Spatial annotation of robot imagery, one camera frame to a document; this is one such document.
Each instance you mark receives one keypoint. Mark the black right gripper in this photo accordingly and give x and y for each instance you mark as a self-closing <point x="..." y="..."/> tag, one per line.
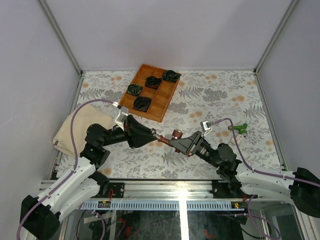
<point x="188" y="144"/>

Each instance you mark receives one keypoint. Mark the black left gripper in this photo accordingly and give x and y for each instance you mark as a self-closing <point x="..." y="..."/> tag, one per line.
<point x="136" y="134"/>

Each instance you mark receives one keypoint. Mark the brown water faucet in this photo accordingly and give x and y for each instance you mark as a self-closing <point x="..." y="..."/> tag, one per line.
<point x="176" y="134"/>

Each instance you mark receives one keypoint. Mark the chrome threaded pipe nipple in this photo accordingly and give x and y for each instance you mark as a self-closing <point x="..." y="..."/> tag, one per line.
<point x="154" y="133"/>

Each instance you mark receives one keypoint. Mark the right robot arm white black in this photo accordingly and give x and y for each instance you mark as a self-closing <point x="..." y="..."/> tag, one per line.
<point x="300" y="188"/>

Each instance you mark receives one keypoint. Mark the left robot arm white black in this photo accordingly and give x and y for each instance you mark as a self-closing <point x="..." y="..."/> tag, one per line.
<point x="42" y="215"/>

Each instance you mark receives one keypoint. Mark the green water faucet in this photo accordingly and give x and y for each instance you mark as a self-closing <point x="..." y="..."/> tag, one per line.
<point x="242" y="129"/>

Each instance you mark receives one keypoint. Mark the white pipe fitting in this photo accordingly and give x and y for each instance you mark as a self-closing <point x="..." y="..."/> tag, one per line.
<point x="237" y="139"/>

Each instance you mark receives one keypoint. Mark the beige folded cloth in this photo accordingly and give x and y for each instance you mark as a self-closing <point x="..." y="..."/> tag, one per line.
<point x="85" y="117"/>

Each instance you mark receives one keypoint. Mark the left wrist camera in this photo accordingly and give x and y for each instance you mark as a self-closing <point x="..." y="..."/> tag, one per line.
<point x="120" y="119"/>

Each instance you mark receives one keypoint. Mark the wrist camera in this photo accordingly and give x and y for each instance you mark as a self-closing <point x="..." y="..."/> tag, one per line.
<point x="206" y="127"/>
<point x="120" y="119"/>

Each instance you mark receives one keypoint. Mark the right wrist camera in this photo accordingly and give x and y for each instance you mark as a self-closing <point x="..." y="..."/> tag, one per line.
<point x="206" y="127"/>

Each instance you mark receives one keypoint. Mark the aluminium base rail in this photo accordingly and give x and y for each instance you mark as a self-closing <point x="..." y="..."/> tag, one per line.
<point x="201" y="189"/>

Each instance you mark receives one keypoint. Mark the white slotted cable duct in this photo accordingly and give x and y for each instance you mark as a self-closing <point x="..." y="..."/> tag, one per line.
<point x="160" y="205"/>

